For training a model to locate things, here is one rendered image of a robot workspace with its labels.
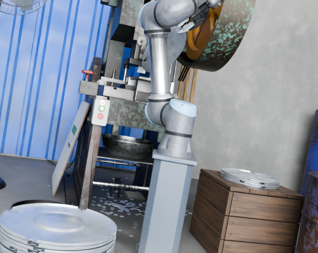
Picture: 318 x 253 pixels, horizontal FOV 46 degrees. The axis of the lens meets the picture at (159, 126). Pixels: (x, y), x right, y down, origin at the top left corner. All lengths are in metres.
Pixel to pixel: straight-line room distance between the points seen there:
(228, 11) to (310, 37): 2.27
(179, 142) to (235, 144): 2.37
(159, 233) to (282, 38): 2.92
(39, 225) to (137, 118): 1.21
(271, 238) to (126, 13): 1.40
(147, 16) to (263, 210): 0.99
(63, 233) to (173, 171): 0.69
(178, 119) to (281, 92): 2.64
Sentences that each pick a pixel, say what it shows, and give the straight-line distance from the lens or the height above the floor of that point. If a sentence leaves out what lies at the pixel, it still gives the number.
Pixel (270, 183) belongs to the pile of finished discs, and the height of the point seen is 0.38.
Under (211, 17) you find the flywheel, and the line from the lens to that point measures 2.43.
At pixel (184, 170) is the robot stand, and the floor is 0.40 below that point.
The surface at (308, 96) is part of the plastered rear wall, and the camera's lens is 4.27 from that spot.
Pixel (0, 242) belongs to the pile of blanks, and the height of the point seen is 0.25.
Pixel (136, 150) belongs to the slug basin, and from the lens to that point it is 2.19.
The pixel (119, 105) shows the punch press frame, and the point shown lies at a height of 0.61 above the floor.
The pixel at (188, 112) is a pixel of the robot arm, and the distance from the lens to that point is 1.53.
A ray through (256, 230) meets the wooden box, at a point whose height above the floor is 0.17.
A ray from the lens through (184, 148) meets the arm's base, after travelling 1.53.
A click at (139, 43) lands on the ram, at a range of 2.23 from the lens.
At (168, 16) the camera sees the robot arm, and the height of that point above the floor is 0.99.
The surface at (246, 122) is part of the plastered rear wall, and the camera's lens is 3.90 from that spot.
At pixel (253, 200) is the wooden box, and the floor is 0.30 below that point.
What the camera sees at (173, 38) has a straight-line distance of 1.97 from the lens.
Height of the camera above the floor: 0.64
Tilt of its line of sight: 3 degrees down
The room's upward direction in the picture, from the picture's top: 10 degrees clockwise
